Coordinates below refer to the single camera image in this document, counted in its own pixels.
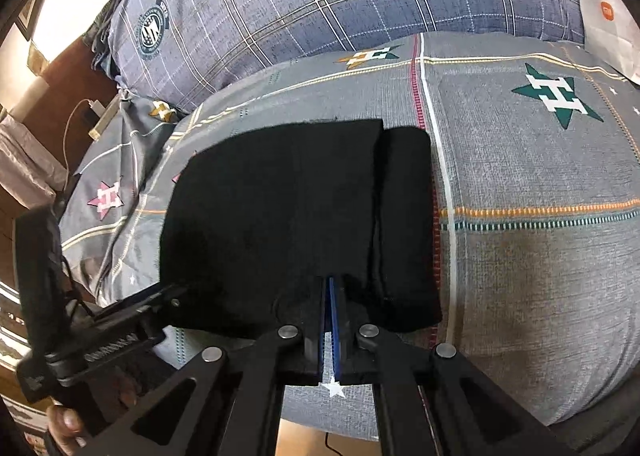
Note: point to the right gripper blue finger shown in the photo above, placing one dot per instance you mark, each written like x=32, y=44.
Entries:
x=346, y=317
x=315, y=328

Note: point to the white paper shopping bag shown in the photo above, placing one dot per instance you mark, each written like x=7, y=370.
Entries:
x=612, y=34

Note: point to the grey star patterned quilt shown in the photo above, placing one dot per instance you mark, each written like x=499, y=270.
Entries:
x=536, y=157

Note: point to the black pants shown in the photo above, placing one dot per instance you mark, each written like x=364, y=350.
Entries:
x=258, y=222

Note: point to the person left hand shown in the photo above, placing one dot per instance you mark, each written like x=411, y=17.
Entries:
x=67, y=432

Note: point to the white power bank charger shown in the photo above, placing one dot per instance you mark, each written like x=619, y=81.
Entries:
x=95, y=112

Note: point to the grey cloth on nightstand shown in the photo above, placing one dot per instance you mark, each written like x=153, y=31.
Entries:
x=29, y=172

